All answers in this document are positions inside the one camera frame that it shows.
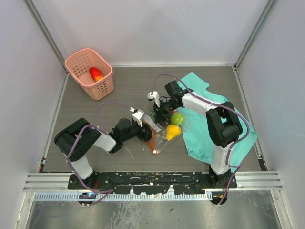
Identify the white slotted cable duct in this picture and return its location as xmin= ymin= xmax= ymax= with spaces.
xmin=33 ymin=192 xmax=213 ymax=202

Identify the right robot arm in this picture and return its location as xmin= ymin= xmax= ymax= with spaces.
xmin=147 ymin=81 xmax=243 ymax=188

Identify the yellow fake pear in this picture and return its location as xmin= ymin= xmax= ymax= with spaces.
xmin=166 ymin=124 xmax=181 ymax=141

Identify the dark green fake avocado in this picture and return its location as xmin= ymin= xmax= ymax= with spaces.
xmin=148 ymin=110 xmax=156 ymax=121

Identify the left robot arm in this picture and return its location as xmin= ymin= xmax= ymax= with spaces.
xmin=54 ymin=118 xmax=154 ymax=189

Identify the clear zip top bag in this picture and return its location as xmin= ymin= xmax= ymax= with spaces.
xmin=146 ymin=110 xmax=187 ymax=155

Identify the green fake apple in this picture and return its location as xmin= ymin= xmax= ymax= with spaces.
xmin=171 ymin=112 xmax=185 ymax=126

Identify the pink plastic basket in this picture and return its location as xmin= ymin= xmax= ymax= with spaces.
xmin=64 ymin=48 xmax=114 ymax=101

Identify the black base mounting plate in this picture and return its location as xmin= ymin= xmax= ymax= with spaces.
xmin=84 ymin=172 xmax=237 ymax=195

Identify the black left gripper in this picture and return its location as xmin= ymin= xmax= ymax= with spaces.
xmin=122 ymin=119 xmax=155 ymax=142

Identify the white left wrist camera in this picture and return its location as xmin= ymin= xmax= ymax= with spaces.
xmin=132 ymin=109 xmax=145 ymax=127

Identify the teal t-shirt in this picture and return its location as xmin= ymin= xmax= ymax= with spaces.
xmin=179 ymin=72 xmax=258 ymax=166

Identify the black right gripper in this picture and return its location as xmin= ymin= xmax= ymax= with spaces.
xmin=153 ymin=99 xmax=179 ymax=124

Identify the red yellow fake mango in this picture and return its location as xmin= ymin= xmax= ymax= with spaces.
xmin=89 ymin=67 xmax=103 ymax=82

